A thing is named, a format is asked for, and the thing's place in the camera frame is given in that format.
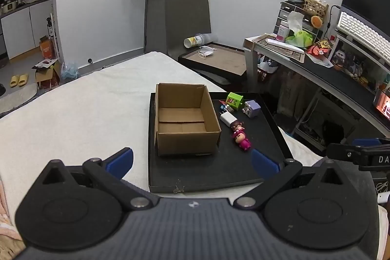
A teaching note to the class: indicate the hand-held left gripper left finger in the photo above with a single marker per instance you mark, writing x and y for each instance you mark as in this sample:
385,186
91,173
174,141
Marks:
122,161

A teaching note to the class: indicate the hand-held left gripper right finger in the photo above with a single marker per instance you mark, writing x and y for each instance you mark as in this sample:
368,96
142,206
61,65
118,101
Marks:
265,164

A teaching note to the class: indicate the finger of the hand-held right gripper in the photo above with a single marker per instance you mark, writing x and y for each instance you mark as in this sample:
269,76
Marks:
341,152

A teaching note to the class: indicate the magenta pig toy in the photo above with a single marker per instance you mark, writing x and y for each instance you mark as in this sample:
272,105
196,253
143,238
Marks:
243,141

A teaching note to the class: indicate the brown-haired doll figurine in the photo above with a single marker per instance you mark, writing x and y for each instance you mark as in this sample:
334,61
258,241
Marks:
237,126

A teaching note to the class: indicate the purple cube toy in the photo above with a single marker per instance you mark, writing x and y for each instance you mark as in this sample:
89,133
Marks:
252,109

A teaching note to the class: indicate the white charger plug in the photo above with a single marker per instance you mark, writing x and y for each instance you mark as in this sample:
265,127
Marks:
228,120

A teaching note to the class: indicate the green toy block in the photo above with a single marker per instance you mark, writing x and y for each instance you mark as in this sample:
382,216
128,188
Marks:
235,100

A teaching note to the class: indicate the black tray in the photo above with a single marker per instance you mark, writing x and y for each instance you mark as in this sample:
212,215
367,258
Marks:
213,170

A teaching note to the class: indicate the lit phone screen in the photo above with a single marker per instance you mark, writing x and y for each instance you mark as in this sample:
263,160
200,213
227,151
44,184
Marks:
384,104

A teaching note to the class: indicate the white bed mattress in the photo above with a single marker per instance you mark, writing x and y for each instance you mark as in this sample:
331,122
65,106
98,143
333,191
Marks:
91,110

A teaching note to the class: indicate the small red blue toy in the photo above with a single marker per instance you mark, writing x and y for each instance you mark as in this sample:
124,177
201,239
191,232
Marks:
227,107

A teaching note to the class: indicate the grey desk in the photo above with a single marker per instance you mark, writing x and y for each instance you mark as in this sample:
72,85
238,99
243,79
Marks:
335,80

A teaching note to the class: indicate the red basket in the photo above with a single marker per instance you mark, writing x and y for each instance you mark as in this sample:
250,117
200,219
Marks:
267,71

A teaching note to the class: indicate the small desk figurine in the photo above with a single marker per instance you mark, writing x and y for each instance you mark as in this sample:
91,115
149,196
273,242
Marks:
338,59

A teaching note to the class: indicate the blue plastic bag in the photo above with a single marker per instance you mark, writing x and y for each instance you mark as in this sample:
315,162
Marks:
70,71

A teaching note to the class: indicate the red snack packet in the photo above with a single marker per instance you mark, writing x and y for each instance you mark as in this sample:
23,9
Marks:
320,48

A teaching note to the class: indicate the brown side table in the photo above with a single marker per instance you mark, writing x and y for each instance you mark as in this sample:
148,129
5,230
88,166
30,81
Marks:
225,62

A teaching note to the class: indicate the floor cardboard box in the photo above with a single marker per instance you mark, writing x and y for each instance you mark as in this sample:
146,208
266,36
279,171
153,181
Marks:
45,74

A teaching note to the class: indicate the green plastic bag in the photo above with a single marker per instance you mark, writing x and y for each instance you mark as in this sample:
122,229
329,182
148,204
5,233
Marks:
301,39

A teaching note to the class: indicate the long white case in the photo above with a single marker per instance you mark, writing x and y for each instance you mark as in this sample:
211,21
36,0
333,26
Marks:
285,45

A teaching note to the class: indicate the white keyboard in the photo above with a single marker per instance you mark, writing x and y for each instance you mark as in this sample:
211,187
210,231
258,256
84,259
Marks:
362,31

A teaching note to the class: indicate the pale floor rug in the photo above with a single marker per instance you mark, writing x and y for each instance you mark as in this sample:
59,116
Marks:
15,98

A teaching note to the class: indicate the white face mask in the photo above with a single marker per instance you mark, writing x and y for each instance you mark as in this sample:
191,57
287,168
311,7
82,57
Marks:
207,51

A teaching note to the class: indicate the yellow slipper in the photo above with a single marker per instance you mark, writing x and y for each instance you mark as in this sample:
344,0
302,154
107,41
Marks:
23,79
14,81

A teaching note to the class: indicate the pink blanket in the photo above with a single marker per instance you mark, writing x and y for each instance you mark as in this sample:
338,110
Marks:
6,223

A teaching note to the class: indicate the orange plush toy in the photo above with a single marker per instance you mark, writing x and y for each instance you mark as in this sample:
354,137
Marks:
317,21

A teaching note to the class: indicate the white bottle pink label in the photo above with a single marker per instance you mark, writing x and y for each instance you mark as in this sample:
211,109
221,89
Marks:
282,31

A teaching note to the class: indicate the orange carton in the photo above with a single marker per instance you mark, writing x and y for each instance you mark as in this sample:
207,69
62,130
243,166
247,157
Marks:
46,46

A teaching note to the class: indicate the white tissue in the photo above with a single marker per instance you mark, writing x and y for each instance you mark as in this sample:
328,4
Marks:
295,21

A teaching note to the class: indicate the stack of plastic cups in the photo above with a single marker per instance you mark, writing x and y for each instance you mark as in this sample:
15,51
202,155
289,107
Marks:
196,40

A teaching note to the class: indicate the wicker basket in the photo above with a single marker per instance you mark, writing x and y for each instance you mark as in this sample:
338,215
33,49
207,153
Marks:
315,5

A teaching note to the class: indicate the grey drawer organizer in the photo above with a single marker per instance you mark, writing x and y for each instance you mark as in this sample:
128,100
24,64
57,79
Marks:
281,14

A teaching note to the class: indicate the grey chair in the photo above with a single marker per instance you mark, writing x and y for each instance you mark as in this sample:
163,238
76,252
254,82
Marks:
186,22

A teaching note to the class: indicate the white kitchen cabinet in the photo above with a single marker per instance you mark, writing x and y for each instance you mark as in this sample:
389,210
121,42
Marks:
18,31

